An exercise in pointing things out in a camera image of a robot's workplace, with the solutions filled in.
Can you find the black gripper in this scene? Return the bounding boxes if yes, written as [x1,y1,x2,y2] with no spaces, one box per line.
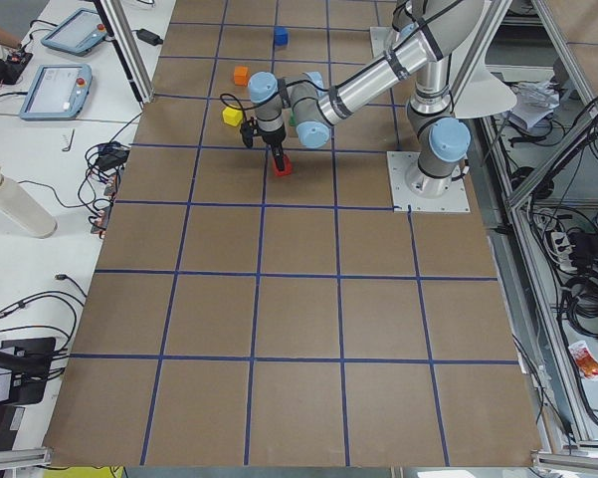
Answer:
[257,117,289,171]

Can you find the red block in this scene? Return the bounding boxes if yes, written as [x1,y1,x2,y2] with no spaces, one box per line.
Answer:
[273,154,293,177]

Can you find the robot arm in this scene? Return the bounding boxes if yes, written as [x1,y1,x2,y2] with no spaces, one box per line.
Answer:
[240,0,484,198]

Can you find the yellow block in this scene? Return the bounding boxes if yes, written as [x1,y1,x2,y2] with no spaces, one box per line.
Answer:
[222,107,244,127]

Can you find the orange block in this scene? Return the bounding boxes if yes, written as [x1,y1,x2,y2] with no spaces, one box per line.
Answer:
[233,65,250,87]

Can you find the blue block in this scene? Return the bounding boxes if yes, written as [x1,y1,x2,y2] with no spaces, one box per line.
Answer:
[274,26,289,47]

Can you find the black power adapter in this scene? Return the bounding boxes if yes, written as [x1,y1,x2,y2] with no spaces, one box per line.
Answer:
[135,29,163,46]

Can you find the white chair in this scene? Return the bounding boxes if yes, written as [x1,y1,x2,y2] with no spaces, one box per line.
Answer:
[454,59,516,120]

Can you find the hex key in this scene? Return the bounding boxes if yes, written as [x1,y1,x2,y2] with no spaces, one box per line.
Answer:
[62,129,76,152]

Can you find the teach pendant near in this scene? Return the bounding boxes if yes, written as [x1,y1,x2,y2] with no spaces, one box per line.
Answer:
[19,64,93,120]

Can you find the teach pendant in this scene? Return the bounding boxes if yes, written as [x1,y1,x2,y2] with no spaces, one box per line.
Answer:
[41,8,107,56]
[19,64,93,120]

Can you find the teach pendant far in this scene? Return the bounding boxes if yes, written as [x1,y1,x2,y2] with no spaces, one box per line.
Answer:
[41,8,107,56]

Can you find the white bottle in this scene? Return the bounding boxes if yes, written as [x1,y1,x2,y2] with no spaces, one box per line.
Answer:
[0,167,57,238]

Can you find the power strip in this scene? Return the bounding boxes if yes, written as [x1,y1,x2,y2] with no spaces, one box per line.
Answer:
[546,230,577,274]

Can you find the black monitor stand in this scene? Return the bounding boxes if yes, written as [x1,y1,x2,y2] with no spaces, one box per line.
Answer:
[0,338,56,405]

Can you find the red snack packet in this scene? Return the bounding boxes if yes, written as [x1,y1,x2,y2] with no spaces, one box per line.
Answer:
[568,341,598,380]

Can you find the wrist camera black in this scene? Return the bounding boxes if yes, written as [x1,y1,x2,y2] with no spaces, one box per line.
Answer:
[240,118,257,148]

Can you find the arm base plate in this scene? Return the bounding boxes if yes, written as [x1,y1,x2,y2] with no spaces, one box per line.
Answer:
[368,26,419,68]
[387,151,471,214]

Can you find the aluminium frame post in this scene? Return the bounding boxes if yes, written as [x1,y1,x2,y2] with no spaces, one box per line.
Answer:
[94,0,154,105]

